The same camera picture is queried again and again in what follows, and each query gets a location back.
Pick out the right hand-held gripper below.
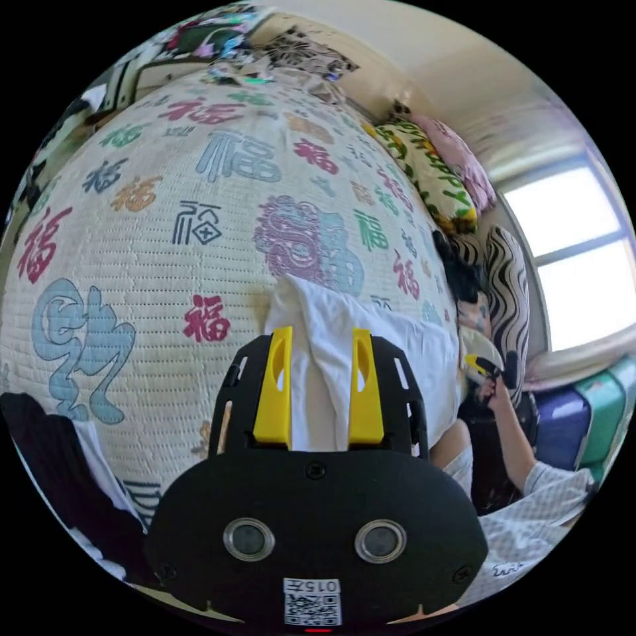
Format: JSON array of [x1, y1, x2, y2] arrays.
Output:
[[464, 350, 521, 398]]

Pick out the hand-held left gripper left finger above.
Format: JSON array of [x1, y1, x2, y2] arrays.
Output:
[[252, 325, 293, 451]]

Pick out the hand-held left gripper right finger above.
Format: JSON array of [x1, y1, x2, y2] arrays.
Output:
[[347, 327, 385, 449]]

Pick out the white t-shirt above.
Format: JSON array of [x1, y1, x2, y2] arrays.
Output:
[[264, 273, 472, 449]]

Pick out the person's right forearm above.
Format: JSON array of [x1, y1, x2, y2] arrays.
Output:
[[490, 397, 540, 493]]

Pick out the person's right hand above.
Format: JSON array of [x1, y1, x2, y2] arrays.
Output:
[[476, 380, 509, 412]]

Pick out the black white striped cushion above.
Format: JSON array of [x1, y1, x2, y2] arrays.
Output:
[[449, 226, 531, 407]]

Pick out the black garment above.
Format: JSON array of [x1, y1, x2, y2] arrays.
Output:
[[431, 230, 487, 305]]

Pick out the purple suitcase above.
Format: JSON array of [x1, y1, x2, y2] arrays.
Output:
[[534, 388, 593, 472]]

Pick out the teal suitcase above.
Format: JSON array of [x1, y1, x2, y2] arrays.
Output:
[[574, 356, 636, 486]]

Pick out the window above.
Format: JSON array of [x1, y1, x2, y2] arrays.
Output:
[[499, 161, 636, 354]]

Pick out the person's body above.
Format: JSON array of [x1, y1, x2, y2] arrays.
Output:
[[429, 422, 600, 608]]

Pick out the bed with printed quilt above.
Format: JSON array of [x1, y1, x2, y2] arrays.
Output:
[[0, 74, 460, 527]]

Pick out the yellow green patterned pillow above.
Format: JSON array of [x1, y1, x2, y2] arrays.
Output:
[[365, 119, 479, 235]]

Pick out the pink pillow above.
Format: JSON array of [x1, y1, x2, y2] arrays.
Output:
[[409, 115, 498, 212]]

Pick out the pile of clothes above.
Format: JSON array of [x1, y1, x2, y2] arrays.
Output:
[[0, 392, 161, 587]]

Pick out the black white floral blanket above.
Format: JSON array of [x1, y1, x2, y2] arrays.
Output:
[[258, 25, 360, 83]]

